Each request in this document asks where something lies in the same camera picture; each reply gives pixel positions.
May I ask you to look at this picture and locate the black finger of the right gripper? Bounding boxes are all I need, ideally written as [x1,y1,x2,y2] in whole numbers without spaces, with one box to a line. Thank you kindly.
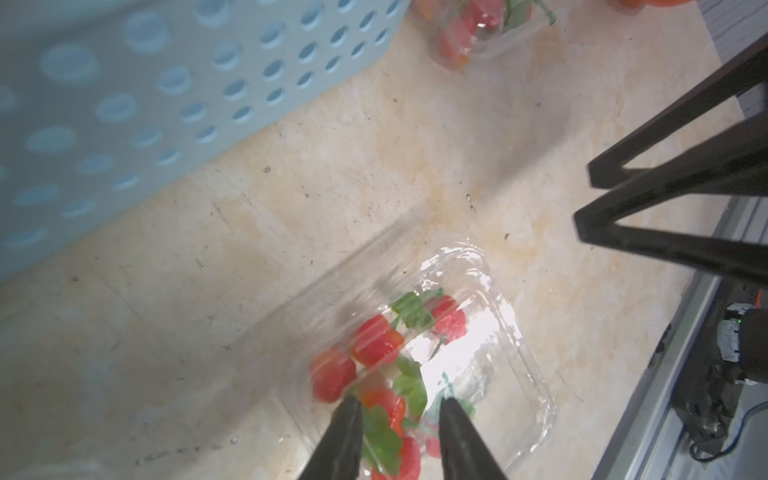
[574,112,767,285]
[587,35,767,190]

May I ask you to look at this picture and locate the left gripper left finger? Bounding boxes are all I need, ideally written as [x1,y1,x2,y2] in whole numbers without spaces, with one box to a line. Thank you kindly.
[298,396,364,480]

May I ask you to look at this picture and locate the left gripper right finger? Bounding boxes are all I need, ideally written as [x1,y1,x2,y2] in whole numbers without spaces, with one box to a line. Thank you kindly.
[439,397,507,480]

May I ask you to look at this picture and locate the strawberries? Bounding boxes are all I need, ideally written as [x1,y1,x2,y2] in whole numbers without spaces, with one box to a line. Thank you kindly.
[308,288,469,479]

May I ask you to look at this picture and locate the clear clamshell container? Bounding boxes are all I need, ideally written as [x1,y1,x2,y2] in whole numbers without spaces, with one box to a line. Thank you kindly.
[280,242,556,479]
[413,0,559,72]

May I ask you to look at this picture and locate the red strawberry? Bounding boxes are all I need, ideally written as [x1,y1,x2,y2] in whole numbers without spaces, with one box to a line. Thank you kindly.
[416,0,556,68]

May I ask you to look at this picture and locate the light blue plastic basket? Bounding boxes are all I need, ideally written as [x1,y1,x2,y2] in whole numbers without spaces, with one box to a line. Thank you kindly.
[1,1,408,278]

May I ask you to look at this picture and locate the orange plastic bowl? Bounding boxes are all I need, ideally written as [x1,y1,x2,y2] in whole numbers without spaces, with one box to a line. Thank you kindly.
[617,0,693,9]

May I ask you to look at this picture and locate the aluminium mounting rail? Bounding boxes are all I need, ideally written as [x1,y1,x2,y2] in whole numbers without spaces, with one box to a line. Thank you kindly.
[590,197,768,480]

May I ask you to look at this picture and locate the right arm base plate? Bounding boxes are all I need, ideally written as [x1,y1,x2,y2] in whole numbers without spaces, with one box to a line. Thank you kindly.
[672,280,767,464]

